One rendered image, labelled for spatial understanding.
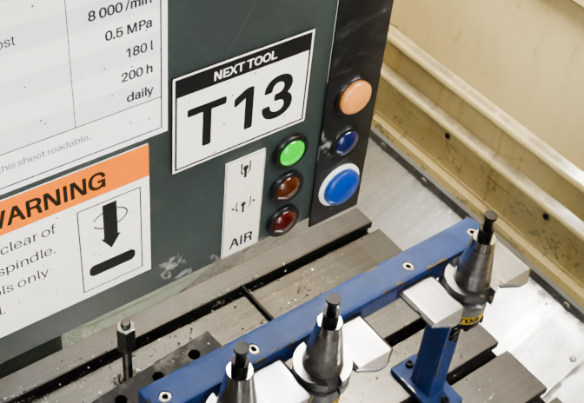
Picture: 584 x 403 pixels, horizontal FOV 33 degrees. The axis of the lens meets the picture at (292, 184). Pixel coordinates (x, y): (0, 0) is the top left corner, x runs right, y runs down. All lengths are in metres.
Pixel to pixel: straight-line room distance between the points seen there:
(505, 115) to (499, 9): 0.17
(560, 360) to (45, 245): 1.20
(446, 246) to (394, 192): 0.65
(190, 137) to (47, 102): 0.10
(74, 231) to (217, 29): 0.14
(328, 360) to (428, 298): 0.18
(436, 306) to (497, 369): 0.39
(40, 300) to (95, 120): 0.13
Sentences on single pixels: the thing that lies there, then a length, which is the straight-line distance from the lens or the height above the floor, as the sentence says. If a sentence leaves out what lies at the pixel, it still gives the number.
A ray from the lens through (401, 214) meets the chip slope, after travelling 1.81.
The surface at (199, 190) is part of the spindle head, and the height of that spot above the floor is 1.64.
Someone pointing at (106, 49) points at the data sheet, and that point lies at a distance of 0.51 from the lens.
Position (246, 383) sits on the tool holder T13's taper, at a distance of 0.96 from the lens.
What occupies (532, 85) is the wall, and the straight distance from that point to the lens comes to 1.56.
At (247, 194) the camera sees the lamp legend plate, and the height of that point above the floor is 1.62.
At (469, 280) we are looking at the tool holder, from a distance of 1.15.
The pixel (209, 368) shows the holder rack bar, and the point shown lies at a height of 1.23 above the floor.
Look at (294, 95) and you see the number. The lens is 0.61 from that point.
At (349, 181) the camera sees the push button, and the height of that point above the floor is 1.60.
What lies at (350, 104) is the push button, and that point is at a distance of 0.64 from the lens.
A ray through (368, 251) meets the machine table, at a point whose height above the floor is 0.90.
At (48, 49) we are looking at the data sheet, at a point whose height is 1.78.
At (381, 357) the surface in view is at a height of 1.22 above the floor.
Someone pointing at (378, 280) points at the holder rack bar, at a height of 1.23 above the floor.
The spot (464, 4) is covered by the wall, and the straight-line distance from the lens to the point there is 1.62.
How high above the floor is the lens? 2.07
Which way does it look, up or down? 43 degrees down
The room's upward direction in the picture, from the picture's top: 7 degrees clockwise
